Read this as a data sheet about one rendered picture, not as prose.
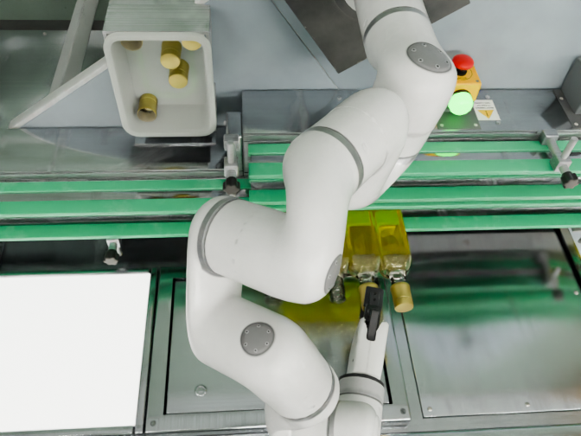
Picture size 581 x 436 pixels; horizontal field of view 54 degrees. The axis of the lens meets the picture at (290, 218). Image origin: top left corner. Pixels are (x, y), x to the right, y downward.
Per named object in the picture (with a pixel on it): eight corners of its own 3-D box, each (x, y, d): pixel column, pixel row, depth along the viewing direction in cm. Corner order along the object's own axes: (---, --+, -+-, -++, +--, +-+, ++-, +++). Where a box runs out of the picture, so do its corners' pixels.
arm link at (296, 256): (273, 117, 62) (181, 182, 54) (384, 137, 55) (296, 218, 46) (293, 218, 70) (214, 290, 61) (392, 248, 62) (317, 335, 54)
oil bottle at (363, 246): (336, 196, 119) (349, 284, 106) (339, 179, 115) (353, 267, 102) (362, 196, 120) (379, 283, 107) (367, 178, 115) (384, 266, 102)
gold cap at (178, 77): (168, 58, 103) (166, 73, 100) (188, 58, 103) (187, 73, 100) (170, 73, 105) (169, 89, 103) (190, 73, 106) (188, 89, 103)
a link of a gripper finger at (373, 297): (379, 324, 96) (383, 291, 100) (383, 315, 94) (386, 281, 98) (360, 320, 97) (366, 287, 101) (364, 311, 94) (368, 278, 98)
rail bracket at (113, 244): (114, 224, 123) (105, 277, 114) (107, 204, 117) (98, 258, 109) (133, 223, 123) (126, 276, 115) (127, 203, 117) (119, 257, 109)
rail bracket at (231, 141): (225, 178, 112) (225, 228, 104) (221, 113, 99) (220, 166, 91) (240, 178, 112) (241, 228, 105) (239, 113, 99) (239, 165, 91)
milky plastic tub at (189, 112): (130, 106, 113) (124, 137, 108) (106, 4, 95) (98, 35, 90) (218, 106, 114) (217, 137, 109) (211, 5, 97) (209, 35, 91)
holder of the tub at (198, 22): (135, 125, 117) (131, 152, 113) (108, 3, 96) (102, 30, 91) (219, 125, 119) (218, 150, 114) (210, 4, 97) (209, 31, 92)
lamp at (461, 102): (443, 107, 109) (448, 118, 107) (450, 89, 106) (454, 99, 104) (467, 107, 109) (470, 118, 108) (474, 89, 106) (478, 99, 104)
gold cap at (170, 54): (160, 37, 99) (158, 53, 96) (181, 37, 99) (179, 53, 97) (162, 54, 102) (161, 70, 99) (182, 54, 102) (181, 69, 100)
